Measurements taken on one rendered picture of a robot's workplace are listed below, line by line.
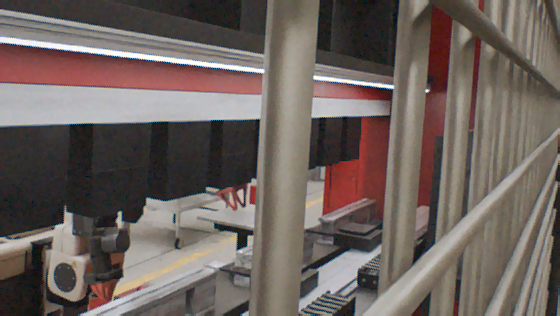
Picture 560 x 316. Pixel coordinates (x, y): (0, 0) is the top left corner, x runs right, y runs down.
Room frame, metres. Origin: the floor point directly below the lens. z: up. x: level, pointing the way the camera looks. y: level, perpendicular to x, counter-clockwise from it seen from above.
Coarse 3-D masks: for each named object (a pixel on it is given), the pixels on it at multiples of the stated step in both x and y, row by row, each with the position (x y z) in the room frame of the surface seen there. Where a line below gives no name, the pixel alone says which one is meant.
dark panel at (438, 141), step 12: (468, 144) 1.56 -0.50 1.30; (468, 156) 1.57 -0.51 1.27; (432, 168) 1.22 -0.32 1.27; (468, 168) 1.58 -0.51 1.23; (432, 180) 1.22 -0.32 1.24; (468, 180) 1.60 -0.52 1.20; (432, 192) 1.21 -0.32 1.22; (468, 192) 1.61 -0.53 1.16; (432, 204) 1.21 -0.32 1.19; (432, 216) 1.21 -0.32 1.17; (432, 228) 1.21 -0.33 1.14; (432, 240) 1.21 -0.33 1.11
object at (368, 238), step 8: (352, 224) 1.66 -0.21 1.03; (360, 224) 1.67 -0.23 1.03; (312, 232) 1.68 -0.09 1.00; (320, 232) 1.66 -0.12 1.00; (328, 232) 1.67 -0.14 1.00; (336, 232) 1.60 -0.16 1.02; (344, 232) 1.60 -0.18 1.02; (352, 232) 1.59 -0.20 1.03; (360, 232) 1.58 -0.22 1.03; (368, 232) 1.60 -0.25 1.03; (376, 232) 1.63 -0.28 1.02; (336, 240) 1.59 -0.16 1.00; (344, 240) 1.58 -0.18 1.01; (352, 240) 1.57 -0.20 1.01; (360, 240) 1.56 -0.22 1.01; (368, 240) 1.55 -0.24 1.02; (376, 240) 1.60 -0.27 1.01; (352, 248) 1.57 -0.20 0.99; (360, 248) 1.56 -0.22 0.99; (368, 248) 1.55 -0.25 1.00
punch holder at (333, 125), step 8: (320, 120) 1.86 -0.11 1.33; (328, 120) 1.87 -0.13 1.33; (336, 120) 1.94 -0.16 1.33; (320, 128) 1.86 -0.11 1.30; (328, 128) 1.88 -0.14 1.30; (336, 128) 1.94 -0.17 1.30; (320, 136) 1.86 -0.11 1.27; (328, 136) 1.88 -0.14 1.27; (336, 136) 1.94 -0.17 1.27; (320, 144) 1.86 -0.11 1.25; (328, 144) 1.89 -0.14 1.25; (336, 144) 1.95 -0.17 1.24; (320, 152) 1.86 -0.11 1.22; (328, 152) 1.89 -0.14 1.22; (336, 152) 1.95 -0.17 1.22; (320, 160) 1.86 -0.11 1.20; (328, 160) 1.89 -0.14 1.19; (336, 160) 1.96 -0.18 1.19
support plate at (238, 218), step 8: (200, 216) 1.79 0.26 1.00; (208, 216) 1.79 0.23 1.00; (216, 216) 1.80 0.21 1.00; (224, 216) 1.81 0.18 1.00; (232, 216) 1.82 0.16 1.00; (240, 216) 1.82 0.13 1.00; (248, 216) 1.83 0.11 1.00; (224, 224) 1.74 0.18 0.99; (232, 224) 1.72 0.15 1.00; (240, 224) 1.72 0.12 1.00
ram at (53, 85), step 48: (0, 48) 0.80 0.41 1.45; (48, 48) 0.87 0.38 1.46; (0, 96) 0.80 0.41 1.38; (48, 96) 0.88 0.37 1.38; (96, 96) 0.97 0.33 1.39; (144, 96) 1.07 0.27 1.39; (192, 96) 1.21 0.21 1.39; (240, 96) 1.38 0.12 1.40; (336, 96) 1.92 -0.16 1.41; (384, 96) 2.39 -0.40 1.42
